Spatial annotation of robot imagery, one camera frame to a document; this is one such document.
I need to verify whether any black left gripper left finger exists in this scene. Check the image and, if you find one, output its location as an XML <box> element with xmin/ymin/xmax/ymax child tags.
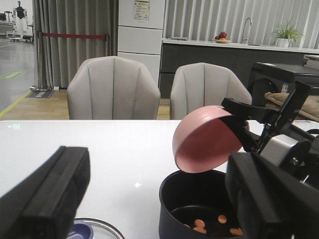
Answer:
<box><xmin>0</xmin><ymin>146</ymin><xmax>90</xmax><ymax>239</ymax></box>

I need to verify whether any fruit plate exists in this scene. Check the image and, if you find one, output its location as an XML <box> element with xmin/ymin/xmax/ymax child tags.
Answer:
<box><xmin>212</xmin><ymin>31</ymin><xmax>231</xmax><ymax>43</ymax></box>

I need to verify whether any left grey upholstered chair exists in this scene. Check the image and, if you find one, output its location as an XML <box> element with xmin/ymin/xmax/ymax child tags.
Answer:
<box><xmin>67</xmin><ymin>56</ymin><xmax>160</xmax><ymax>120</ymax></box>

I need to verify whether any black appliance box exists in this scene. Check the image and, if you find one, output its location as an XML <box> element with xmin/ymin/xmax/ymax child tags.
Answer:
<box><xmin>248</xmin><ymin>62</ymin><xmax>319</xmax><ymax>106</ymax></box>

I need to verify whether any pink bowl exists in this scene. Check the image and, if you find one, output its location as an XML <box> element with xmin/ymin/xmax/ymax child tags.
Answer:
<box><xmin>172</xmin><ymin>106</ymin><xmax>249</xmax><ymax>173</ymax></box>

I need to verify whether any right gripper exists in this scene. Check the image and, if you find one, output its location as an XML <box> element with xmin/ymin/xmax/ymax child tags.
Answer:
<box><xmin>221</xmin><ymin>81</ymin><xmax>319</xmax><ymax>189</ymax></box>

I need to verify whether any glass pot lid blue knob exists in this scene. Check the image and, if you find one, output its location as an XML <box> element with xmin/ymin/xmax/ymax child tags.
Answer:
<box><xmin>68</xmin><ymin>217</ymin><xmax>125</xmax><ymax>239</ymax></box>

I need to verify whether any grey upholstered chair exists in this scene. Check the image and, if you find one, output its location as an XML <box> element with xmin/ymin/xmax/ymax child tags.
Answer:
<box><xmin>67</xmin><ymin>56</ymin><xmax>160</xmax><ymax>120</ymax></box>
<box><xmin>170</xmin><ymin>62</ymin><xmax>252</xmax><ymax>120</ymax></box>

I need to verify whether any right grey upholstered chair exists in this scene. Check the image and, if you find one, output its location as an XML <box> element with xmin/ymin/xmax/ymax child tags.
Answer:
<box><xmin>170</xmin><ymin>62</ymin><xmax>252</xmax><ymax>120</ymax></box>

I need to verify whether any dark kitchen counter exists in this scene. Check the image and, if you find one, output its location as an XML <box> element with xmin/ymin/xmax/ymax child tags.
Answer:
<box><xmin>159</xmin><ymin>39</ymin><xmax>319</xmax><ymax>99</ymax></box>

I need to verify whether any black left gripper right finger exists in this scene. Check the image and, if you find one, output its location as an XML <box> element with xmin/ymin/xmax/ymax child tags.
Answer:
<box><xmin>225</xmin><ymin>152</ymin><xmax>319</xmax><ymax>239</ymax></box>

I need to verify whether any orange ham slice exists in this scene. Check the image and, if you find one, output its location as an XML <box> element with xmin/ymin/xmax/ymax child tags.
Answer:
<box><xmin>217</xmin><ymin>215</ymin><xmax>227</xmax><ymax>224</ymax></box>
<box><xmin>193</xmin><ymin>227</ymin><xmax>207</xmax><ymax>234</ymax></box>
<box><xmin>194</xmin><ymin>219</ymin><xmax>205</xmax><ymax>228</ymax></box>
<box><xmin>229</xmin><ymin>228</ymin><xmax>244</xmax><ymax>237</ymax></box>

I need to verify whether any potted green plant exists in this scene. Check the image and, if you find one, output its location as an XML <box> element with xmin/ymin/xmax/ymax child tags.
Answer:
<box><xmin>272</xmin><ymin>21</ymin><xmax>304</xmax><ymax>48</ymax></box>

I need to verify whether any grey curtain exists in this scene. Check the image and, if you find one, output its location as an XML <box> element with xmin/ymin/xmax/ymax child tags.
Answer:
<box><xmin>32</xmin><ymin>0</ymin><xmax>119</xmax><ymax>91</ymax></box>

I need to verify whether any chrome faucet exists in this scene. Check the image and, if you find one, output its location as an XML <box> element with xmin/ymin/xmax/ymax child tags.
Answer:
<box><xmin>241</xmin><ymin>17</ymin><xmax>252</xmax><ymax>44</ymax></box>

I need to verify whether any white refrigerator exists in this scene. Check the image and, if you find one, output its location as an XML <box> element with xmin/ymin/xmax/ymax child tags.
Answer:
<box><xmin>117</xmin><ymin>0</ymin><xmax>165</xmax><ymax>85</ymax></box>

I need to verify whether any dark blue saucepan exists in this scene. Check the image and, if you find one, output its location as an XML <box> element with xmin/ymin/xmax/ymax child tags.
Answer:
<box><xmin>159</xmin><ymin>170</ymin><xmax>245</xmax><ymax>239</ymax></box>

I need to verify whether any beige cushion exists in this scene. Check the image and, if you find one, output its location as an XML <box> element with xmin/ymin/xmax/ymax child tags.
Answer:
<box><xmin>264</xmin><ymin>92</ymin><xmax>319</xmax><ymax>121</ymax></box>

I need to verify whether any red barrier belt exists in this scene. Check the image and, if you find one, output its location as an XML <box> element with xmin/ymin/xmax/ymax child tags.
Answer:
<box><xmin>38</xmin><ymin>32</ymin><xmax>109</xmax><ymax>39</ymax></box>

